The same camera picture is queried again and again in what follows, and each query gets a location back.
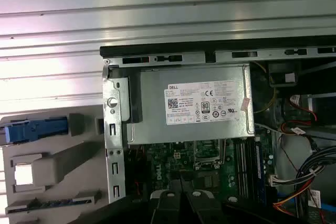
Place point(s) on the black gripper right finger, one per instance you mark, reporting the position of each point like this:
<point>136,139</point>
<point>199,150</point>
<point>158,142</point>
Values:
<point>199,208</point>

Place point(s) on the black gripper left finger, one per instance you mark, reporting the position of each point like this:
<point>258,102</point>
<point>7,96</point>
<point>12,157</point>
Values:
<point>168,208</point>

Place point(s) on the hard disk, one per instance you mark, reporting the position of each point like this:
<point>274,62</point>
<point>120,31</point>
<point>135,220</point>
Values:
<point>31,129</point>

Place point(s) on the gold chipset heatsink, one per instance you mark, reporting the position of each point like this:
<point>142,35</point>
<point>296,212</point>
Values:
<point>208,182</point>

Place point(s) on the green motherboard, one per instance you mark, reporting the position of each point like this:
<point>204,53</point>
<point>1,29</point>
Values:
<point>162,161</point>

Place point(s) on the black RAM slot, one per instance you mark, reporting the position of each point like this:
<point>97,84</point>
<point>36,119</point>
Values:
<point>244,169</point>
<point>237,169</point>

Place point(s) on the CPU socket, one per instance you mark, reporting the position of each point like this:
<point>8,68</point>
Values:
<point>210,153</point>

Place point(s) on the grey power supply unit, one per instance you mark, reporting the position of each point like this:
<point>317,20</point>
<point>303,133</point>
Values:
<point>149,119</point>

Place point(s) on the black open PC case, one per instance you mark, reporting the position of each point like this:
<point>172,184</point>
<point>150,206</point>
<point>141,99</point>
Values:
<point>113,134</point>

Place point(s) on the green RAM stick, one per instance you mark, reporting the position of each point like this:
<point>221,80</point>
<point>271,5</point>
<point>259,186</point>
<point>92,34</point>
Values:
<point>52,204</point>

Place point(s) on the grey parts rack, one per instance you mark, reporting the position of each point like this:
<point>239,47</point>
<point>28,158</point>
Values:
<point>60,161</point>

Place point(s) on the silver CPU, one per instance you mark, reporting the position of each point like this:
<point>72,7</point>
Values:
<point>24,174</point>

